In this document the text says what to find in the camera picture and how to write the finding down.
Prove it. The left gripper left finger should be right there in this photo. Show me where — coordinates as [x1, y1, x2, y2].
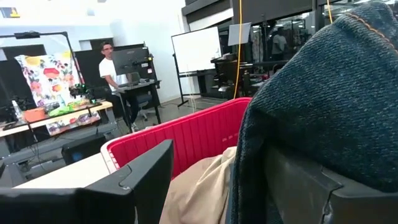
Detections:
[0, 139, 174, 224]

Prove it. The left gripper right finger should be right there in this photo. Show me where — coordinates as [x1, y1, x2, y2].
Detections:
[263, 145, 398, 224]

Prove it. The dark denim garment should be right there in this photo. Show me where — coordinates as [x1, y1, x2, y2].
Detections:
[229, 1, 398, 224]

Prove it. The red plastic laundry bin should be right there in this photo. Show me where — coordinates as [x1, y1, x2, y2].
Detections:
[100, 96, 252, 180]

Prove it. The light wooden desk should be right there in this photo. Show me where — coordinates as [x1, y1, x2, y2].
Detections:
[14, 152, 112, 189]

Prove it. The black floor box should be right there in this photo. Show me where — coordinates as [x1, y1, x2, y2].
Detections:
[60, 133, 107, 166]

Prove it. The beige garment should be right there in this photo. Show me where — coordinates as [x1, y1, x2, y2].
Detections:
[159, 146, 238, 224]

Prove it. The cluttered wooden side table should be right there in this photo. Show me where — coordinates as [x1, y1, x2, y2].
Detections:
[0, 100, 114, 139]

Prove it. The orange bowl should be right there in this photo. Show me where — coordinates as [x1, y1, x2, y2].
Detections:
[22, 107, 47, 123]

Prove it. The black computer desk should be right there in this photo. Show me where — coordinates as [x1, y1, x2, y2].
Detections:
[116, 79, 163, 126]

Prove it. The person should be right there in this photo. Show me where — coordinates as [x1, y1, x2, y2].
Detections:
[271, 26, 289, 62]
[98, 41, 141, 133]

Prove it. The floral patterned cloth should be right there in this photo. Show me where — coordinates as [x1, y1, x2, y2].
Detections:
[14, 51, 82, 109]

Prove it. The black monitor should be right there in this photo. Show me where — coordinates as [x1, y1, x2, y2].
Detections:
[111, 46, 150, 76]

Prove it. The white panel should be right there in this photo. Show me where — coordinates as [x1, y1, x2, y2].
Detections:
[170, 26, 223, 109]

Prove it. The black background stand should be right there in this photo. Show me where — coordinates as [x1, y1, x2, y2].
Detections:
[0, 30, 82, 85]

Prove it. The yellow hanging cable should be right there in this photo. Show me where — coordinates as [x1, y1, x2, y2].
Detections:
[232, 0, 244, 100]

